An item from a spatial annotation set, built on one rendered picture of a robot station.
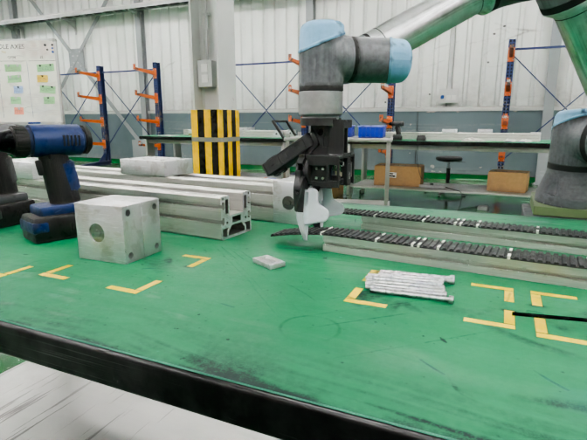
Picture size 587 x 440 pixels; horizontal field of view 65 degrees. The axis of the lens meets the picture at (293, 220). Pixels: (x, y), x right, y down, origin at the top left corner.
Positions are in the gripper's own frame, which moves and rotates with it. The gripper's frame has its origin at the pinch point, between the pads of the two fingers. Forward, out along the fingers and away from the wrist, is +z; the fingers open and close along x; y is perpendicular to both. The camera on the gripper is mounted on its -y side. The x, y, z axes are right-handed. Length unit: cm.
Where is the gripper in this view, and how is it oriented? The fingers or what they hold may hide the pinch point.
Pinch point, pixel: (309, 229)
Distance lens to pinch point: 84.6
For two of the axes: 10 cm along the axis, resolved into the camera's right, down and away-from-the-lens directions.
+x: 4.8, -1.9, 8.6
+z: 0.0, 9.8, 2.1
